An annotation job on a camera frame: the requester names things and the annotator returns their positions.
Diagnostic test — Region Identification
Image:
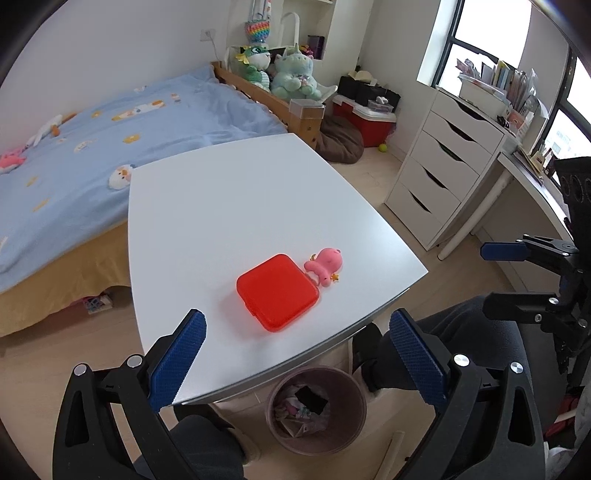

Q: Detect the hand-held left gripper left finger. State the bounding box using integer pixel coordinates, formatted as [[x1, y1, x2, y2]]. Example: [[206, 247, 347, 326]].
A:
[[52, 308, 208, 480]]

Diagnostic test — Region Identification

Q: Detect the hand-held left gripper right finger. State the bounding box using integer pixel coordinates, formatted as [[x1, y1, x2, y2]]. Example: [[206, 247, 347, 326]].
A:
[[389, 308, 548, 480]]

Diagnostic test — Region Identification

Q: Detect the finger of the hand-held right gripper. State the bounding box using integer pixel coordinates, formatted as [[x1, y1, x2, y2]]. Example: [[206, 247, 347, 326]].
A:
[[480, 234, 579, 269], [482, 292, 585, 334]]

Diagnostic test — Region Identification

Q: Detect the brown waste bin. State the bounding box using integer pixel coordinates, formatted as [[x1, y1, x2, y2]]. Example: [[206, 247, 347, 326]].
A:
[[264, 366, 368, 455]]

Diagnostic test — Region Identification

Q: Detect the white desk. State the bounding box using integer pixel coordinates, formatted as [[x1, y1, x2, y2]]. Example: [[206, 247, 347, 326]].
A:
[[436, 151, 583, 296]]

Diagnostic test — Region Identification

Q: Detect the black framed window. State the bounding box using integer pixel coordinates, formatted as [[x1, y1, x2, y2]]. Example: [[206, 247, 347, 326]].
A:
[[418, 0, 529, 88], [540, 46, 591, 162]]

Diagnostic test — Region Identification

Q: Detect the person's left leg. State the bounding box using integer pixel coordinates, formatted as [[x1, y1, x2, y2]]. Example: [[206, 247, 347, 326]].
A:
[[134, 413, 262, 480]]

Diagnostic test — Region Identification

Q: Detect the small colourful box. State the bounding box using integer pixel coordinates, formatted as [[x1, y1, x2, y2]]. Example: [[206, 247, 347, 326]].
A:
[[83, 293, 114, 317]]

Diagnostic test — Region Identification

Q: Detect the white drawer unit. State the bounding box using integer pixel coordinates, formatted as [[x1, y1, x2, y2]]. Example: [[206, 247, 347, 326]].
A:
[[385, 85, 506, 250]]

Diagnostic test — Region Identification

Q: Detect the white straight tube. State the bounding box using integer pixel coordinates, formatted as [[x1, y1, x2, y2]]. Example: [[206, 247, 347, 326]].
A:
[[374, 431, 404, 480]]

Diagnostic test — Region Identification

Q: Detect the red plastic box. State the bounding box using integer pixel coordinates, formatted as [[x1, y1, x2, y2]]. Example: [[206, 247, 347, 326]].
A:
[[236, 253, 319, 333]]

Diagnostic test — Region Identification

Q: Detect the row of books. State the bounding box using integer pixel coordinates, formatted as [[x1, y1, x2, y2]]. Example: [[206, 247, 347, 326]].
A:
[[455, 58, 550, 139]]

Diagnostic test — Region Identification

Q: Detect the red cloth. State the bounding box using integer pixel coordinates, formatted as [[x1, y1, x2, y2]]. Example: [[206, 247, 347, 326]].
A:
[[542, 410, 579, 437]]

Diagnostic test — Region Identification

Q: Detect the pink pig toy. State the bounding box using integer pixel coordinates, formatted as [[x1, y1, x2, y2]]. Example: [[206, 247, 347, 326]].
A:
[[304, 247, 344, 288]]

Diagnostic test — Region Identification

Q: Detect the beige bed skirt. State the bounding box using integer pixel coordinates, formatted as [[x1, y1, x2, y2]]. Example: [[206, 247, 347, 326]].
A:
[[0, 220, 132, 339]]

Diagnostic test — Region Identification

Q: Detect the crumpled white paper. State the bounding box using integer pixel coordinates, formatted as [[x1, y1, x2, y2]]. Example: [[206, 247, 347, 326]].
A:
[[274, 387, 331, 437]]

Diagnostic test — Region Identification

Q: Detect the white storage box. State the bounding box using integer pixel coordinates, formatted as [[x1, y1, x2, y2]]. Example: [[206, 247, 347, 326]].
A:
[[457, 74, 509, 116]]

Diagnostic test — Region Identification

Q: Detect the red cooler box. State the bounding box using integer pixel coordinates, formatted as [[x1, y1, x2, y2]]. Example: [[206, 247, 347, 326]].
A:
[[332, 95, 397, 148]]

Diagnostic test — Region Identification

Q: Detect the brown beanbag cushion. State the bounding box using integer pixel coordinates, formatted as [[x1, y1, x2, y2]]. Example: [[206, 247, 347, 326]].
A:
[[318, 114, 365, 163]]

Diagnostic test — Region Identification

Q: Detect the black bag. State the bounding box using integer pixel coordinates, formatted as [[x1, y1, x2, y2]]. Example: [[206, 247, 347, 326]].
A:
[[338, 75, 402, 112]]

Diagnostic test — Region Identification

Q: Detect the blue printed blanket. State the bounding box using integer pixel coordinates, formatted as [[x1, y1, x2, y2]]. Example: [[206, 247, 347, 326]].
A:
[[0, 65, 289, 275]]

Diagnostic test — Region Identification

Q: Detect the cream folding chair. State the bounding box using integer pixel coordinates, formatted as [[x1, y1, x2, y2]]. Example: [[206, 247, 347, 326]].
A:
[[288, 84, 338, 112]]

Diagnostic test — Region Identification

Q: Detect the clear corner guard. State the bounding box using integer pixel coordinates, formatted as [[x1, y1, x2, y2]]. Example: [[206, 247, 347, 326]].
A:
[[290, 99, 324, 116]]

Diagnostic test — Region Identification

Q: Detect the pink plush toy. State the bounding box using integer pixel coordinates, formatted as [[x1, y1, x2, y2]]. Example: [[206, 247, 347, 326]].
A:
[[0, 148, 27, 172]]

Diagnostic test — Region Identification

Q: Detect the white long plush toy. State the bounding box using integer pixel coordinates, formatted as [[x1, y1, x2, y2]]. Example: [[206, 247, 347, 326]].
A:
[[25, 113, 77, 147]]

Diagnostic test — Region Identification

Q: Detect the teal unicorn plush toy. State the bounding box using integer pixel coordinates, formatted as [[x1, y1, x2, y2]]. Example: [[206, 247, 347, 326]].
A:
[[270, 44, 324, 100]]

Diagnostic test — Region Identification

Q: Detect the green striped plush toy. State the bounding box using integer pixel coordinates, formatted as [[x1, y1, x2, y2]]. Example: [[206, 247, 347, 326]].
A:
[[235, 44, 273, 90]]

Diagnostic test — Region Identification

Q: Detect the wooden bed frame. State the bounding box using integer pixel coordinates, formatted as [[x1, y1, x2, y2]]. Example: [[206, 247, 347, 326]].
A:
[[211, 61, 324, 151]]

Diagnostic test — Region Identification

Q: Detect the white wall shelf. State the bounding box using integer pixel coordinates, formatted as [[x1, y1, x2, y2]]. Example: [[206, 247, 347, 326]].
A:
[[277, 0, 375, 88]]

